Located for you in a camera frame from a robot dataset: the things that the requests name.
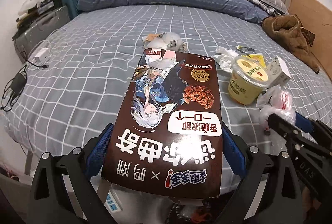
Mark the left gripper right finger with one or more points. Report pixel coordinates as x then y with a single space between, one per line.
235 152

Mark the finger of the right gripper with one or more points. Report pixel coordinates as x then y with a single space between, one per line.
282 125
307 125

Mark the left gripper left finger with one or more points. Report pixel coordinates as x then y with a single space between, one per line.
96 150

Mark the small white carton box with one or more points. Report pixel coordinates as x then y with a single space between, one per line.
278 71

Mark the brown cookie box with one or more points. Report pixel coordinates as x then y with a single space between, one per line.
167 138

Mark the black lined trash bin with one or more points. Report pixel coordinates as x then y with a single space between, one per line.
189 211

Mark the white red plastic bag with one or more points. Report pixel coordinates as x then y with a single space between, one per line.
276 100

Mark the white power strip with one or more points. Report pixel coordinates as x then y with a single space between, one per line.
108 197

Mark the yellow pudding cup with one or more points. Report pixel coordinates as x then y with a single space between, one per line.
248 79

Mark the yellow snack wrapper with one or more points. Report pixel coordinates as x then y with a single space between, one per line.
251 54

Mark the grey checked bed sheet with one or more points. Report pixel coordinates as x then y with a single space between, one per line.
93 57

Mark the crumpled white tissue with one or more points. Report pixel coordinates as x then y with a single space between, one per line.
225 58

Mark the brown fleece garment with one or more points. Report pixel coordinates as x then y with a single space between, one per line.
289 33

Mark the wooden headboard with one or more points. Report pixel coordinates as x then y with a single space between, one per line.
316 18

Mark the black power adapter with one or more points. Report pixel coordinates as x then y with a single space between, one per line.
18 83

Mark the white charger adapter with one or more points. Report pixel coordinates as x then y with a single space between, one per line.
42 55

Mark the clear plastic wrapper pile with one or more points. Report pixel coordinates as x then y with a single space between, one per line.
168 41

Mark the grey suitcase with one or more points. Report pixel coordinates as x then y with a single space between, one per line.
26 40

